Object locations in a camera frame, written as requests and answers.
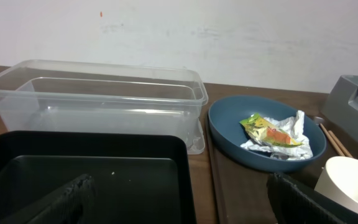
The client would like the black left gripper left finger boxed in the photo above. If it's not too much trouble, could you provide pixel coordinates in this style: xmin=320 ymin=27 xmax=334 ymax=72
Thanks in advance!
xmin=0 ymin=174 xmax=96 ymax=224

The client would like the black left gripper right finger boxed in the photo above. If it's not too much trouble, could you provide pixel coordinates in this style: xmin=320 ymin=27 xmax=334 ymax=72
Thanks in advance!
xmin=267 ymin=173 xmax=358 ymax=224

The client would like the white plastic cup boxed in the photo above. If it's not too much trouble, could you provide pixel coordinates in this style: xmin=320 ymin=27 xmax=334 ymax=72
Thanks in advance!
xmin=314 ymin=156 xmax=358 ymax=214

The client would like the white tissue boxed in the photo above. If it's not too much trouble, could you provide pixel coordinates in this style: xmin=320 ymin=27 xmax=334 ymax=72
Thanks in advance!
xmin=240 ymin=110 xmax=313 ymax=161

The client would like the yellow green snack wrapper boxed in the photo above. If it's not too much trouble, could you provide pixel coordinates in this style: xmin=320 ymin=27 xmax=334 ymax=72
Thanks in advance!
xmin=239 ymin=113 xmax=303 ymax=147

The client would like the grey dishwasher rack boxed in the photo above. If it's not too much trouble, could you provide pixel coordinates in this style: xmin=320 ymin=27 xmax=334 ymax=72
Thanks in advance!
xmin=321 ymin=75 xmax=358 ymax=142

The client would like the brown serving tray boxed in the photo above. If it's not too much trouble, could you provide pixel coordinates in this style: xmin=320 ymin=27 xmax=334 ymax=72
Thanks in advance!
xmin=205 ymin=115 xmax=358 ymax=223

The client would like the black plastic tray bin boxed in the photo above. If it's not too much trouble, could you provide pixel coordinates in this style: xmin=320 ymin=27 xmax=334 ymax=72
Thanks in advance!
xmin=0 ymin=131 xmax=196 ymax=223

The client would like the right wooden chopstick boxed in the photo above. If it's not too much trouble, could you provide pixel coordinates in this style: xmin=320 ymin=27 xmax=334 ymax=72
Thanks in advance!
xmin=328 ymin=131 xmax=353 ymax=158

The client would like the wooden chopstick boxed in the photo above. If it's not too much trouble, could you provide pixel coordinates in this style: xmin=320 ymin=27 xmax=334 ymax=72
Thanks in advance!
xmin=319 ymin=123 xmax=345 ymax=156
xmin=328 ymin=131 xmax=353 ymax=158

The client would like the left wooden chopstick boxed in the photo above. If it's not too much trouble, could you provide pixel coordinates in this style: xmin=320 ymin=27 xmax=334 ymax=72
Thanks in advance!
xmin=319 ymin=123 xmax=345 ymax=156

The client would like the blue plate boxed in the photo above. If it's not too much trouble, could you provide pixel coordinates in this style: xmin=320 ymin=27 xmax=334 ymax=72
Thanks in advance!
xmin=208 ymin=95 xmax=326 ymax=172

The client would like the clear plastic bin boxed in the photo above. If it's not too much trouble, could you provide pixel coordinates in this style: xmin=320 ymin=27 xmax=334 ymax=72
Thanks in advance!
xmin=0 ymin=60 xmax=208 ymax=154

